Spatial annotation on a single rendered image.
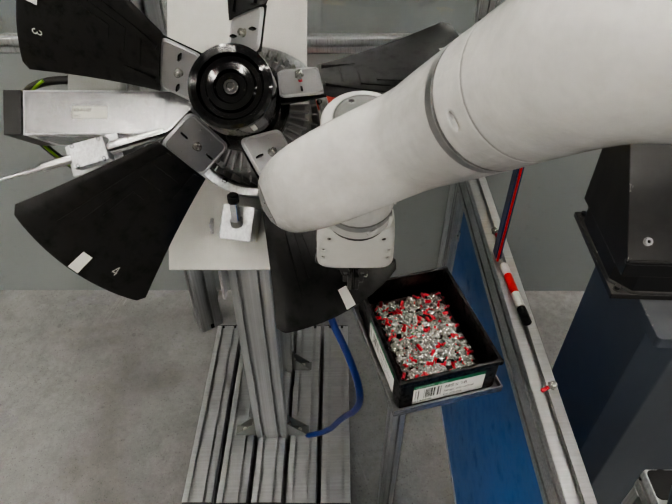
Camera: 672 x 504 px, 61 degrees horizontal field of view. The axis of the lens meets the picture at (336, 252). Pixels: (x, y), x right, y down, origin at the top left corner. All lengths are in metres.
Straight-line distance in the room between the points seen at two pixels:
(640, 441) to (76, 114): 1.14
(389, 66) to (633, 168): 0.39
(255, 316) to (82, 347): 1.01
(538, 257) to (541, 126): 1.85
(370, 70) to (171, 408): 1.36
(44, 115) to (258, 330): 0.64
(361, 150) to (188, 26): 0.75
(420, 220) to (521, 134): 1.62
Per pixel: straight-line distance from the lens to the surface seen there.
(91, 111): 1.05
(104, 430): 1.96
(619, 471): 1.30
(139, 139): 0.98
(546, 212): 2.00
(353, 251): 0.71
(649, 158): 0.95
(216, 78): 0.83
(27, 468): 1.98
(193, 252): 1.10
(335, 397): 1.79
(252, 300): 1.27
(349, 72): 0.88
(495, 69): 0.30
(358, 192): 0.47
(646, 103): 0.27
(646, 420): 1.15
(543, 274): 2.20
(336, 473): 1.67
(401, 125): 0.40
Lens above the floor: 1.57
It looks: 42 degrees down
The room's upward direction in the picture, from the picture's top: straight up
